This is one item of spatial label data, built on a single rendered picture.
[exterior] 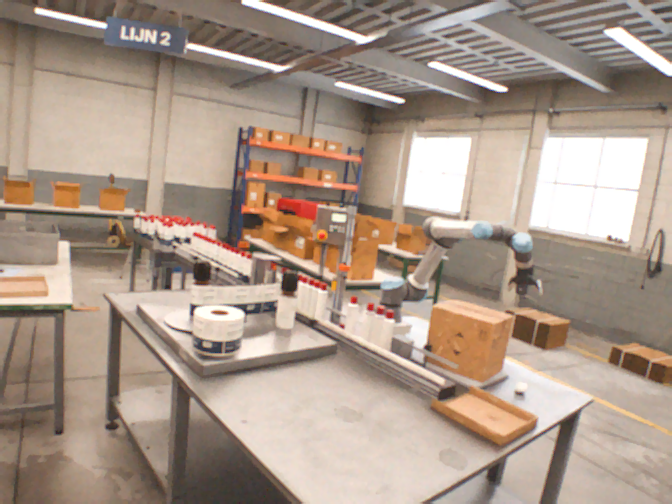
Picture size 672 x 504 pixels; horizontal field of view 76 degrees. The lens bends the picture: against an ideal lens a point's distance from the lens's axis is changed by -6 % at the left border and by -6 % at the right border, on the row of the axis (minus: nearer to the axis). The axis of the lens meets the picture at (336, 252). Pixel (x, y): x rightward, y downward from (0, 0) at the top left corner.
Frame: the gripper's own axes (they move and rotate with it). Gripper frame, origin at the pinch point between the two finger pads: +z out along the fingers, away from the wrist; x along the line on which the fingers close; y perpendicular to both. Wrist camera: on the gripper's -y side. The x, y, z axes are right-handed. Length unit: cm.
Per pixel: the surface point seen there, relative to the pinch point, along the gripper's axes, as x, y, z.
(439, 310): 32.7, -21.2, -8.0
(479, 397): 8, -53, 2
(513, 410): -7, -56, -2
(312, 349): 78, -59, -17
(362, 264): 158, 90, 110
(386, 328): 50, -39, -14
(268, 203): 582, 393, 341
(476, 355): 13.5, -34.7, 1.2
